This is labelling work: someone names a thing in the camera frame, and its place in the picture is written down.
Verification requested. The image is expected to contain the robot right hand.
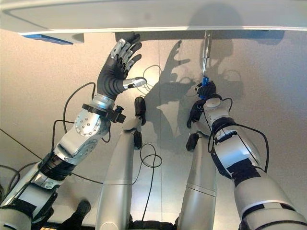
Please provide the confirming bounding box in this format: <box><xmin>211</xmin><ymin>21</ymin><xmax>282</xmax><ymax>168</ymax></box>
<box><xmin>193</xmin><ymin>80</ymin><xmax>218</xmax><ymax>100</ymax></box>

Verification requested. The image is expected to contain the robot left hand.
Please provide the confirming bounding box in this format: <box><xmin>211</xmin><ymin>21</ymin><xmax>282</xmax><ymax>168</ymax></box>
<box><xmin>94</xmin><ymin>33</ymin><xmax>147</xmax><ymax>102</ymax></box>

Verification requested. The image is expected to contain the blue label on bed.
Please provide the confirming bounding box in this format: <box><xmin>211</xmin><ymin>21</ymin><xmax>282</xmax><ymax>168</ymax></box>
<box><xmin>22</xmin><ymin>34</ymin><xmax>74</xmax><ymax>46</ymax></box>

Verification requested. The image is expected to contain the robot right leg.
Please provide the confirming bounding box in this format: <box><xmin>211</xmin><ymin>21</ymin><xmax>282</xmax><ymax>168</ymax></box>
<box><xmin>177</xmin><ymin>100</ymin><xmax>217</xmax><ymax>230</ymax></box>

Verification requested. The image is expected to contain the robot leg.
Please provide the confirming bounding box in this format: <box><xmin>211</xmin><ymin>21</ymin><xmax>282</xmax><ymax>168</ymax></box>
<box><xmin>177</xmin><ymin>100</ymin><xmax>217</xmax><ymax>230</ymax></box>
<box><xmin>95</xmin><ymin>96</ymin><xmax>147</xmax><ymax>230</ymax></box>

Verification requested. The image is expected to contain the robot left leg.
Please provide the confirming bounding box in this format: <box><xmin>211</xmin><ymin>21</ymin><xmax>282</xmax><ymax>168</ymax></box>
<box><xmin>95</xmin><ymin>96</ymin><xmax>147</xmax><ymax>230</ymax></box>

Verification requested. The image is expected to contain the person's foot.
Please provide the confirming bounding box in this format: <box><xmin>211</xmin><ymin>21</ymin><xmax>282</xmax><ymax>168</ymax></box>
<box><xmin>59</xmin><ymin>199</ymin><xmax>92</xmax><ymax>230</ymax></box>

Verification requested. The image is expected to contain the robot black waist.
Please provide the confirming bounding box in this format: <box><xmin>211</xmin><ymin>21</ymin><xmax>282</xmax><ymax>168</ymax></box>
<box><xmin>129</xmin><ymin>214</ymin><xmax>179</xmax><ymax>230</ymax></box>

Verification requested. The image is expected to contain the thin grey floor cable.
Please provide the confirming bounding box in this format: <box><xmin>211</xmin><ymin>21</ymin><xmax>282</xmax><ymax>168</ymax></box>
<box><xmin>136</xmin><ymin>64</ymin><xmax>162</xmax><ymax>93</ymax></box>

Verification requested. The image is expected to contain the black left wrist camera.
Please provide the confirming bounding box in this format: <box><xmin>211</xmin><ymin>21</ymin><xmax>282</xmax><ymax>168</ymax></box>
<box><xmin>105</xmin><ymin>104</ymin><xmax>127</xmax><ymax>124</ymax></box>

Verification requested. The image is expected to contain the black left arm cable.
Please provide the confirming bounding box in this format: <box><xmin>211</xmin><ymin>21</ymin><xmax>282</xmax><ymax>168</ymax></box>
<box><xmin>51</xmin><ymin>81</ymin><xmax>112</xmax><ymax>154</ymax></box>

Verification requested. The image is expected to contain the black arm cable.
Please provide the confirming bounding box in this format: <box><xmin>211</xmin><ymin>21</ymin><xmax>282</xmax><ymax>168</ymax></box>
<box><xmin>207</xmin><ymin>95</ymin><xmax>270</xmax><ymax>173</ymax></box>
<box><xmin>51</xmin><ymin>81</ymin><xmax>112</xmax><ymax>154</ymax></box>

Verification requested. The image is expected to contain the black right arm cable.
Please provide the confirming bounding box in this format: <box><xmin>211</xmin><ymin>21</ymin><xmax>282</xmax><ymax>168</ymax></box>
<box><xmin>207</xmin><ymin>95</ymin><xmax>270</xmax><ymax>173</ymax></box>

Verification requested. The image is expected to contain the long black floor cable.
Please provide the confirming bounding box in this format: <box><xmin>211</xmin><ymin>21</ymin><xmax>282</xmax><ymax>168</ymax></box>
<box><xmin>0</xmin><ymin>128</ymin><xmax>104</xmax><ymax>184</ymax></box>

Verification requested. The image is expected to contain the black looped cable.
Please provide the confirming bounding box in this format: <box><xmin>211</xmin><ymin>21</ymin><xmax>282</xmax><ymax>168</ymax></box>
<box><xmin>132</xmin><ymin>143</ymin><xmax>163</xmax><ymax>222</ymax></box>

